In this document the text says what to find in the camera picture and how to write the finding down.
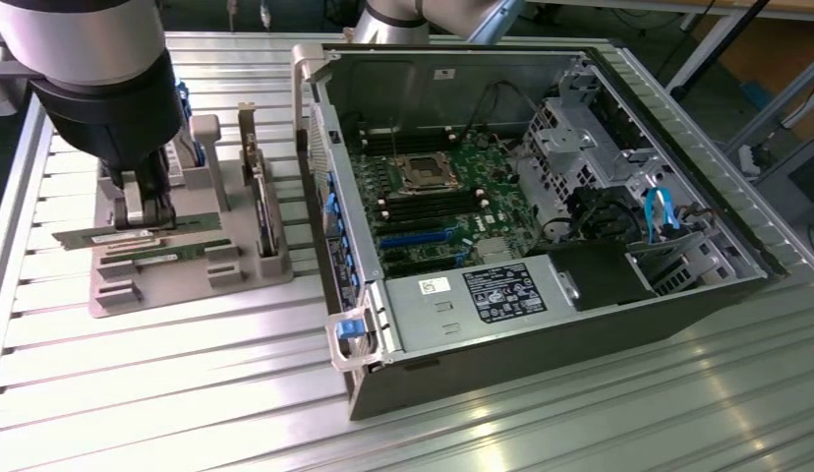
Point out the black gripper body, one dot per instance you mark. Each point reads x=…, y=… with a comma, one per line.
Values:
x=112, y=113

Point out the green RAM stick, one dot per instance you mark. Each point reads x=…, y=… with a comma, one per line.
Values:
x=185, y=223
x=158, y=255

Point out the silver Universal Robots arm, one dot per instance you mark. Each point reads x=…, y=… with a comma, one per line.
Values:
x=73, y=34

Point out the black RAM slot bank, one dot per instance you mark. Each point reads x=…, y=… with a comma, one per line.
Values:
x=408, y=140
x=433, y=204

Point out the disk with blue rails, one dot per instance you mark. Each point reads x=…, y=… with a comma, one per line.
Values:
x=196, y=142

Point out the grey parts rack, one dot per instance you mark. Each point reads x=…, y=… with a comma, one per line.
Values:
x=185, y=290

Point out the blue case latch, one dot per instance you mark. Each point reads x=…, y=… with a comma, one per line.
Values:
x=350, y=329

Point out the blue expansion slot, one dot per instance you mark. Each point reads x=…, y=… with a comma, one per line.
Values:
x=414, y=236

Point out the CPU socket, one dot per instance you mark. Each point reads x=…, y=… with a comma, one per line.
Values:
x=426, y=172

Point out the green motherboard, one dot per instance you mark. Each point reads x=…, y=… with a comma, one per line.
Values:
x=473, y=172

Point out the grey power supply unit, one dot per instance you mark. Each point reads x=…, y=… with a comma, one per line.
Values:
x=460, y=305

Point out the silver chipset heatsink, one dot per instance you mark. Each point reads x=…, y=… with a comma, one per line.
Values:
x=498, y=249

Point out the open black PC case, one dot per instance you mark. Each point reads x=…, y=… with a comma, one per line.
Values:
x=513, y=354

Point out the metal disk bay cage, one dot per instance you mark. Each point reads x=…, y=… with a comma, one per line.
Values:
x=572, y=147

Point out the black plastic air shroud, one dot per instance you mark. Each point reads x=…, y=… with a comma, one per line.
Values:
x=597, y=275

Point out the white connector block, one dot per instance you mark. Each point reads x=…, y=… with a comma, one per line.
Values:
x=749, y=158

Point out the graphics card with metal bracket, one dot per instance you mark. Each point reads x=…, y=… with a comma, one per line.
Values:
x=264, y=196

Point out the metal desk frame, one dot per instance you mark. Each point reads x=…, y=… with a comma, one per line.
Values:
x=709, y=29

